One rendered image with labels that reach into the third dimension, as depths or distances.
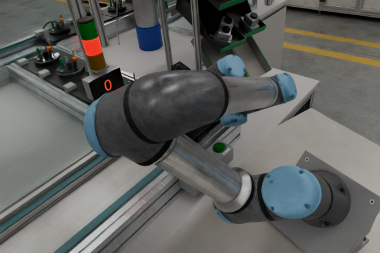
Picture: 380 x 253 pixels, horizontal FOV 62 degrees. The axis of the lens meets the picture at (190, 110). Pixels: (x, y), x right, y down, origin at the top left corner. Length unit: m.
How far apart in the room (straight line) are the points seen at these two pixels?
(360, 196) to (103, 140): 0.66
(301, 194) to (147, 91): 0.42
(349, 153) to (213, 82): 0.86
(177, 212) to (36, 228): 0.42
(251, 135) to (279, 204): 0.59
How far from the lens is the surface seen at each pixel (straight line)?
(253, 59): 1.46
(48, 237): 1.06
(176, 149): 0.61
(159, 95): 0.48
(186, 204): 1.08
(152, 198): 0.99
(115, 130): 0.53
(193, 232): 1.02
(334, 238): 0.96
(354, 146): 1.34
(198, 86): 0.49
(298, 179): 0.75
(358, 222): 0.94
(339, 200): 0.90
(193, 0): 1.17
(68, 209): 1.10
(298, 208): 0.75
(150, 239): 1.02
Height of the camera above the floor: 1.71
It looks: 36 degrees down
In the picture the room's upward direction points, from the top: 6 degrees counter-clockwise
